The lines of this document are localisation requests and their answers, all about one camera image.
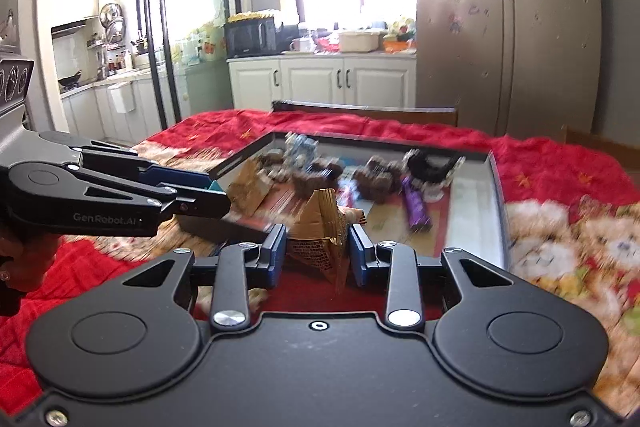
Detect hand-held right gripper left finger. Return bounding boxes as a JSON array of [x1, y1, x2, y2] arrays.
[[122, 223, 289, 333]]

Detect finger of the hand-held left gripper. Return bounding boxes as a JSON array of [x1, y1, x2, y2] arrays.
[[40, 132, 227, 194], [75, 162, 233, 220]]

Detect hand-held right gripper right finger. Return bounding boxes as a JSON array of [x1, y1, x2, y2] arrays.
[[347, 223, 518, 333]]

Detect gold paper packet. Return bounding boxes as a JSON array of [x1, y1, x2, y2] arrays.
[[287, 188, 368, 295]]

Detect brown paper packet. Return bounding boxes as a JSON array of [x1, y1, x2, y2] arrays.
[[227, 157, 273, 215]]

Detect black-rimmed cardboard box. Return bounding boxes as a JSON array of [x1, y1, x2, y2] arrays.
[[177, 132, 512, 273]]

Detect person's left hand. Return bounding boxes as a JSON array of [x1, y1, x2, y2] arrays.
[[0, 227, 62, 295]]

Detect colourful printed paper sheet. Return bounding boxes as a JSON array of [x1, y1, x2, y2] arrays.
[[240, 177, 451, 258]]

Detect white stove counter cabinet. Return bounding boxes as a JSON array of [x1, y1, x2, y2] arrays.
[[60, 67, 173, 142]]

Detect white hanging waste bin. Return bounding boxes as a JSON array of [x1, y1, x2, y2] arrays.
[[107, 82, 137, 114]]

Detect black hair claw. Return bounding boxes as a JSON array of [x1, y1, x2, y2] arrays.
[[404, 149, 467, 188]]

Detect dark wooden chair back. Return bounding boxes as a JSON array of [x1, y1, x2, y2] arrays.
[[271, 100, 458, 128]]

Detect black microwave oven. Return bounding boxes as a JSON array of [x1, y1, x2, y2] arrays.
[[224, 18, 281, 58]]

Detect white kitchen cabinet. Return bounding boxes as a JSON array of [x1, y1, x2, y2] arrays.
[[227, 54, 417, 112]]

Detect stainless steel pot lids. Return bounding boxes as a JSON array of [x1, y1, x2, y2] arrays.
[[99, 3, 126, 45]]

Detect yellow cloth cover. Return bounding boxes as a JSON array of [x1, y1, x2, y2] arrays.
[[227, 11, 281, 25]]

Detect red bear printed blanket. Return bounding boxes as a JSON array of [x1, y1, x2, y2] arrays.
[[0, 109, 640, 418]]

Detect white plastic basin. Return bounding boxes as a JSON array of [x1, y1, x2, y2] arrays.
[[339, 31, 383, 54]]

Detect silver refrigerator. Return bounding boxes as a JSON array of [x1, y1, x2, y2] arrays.
[[412, 0, 601, 140]]

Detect light wooden chair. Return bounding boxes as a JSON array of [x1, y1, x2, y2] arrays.
[[562, 125, 628, 152]]

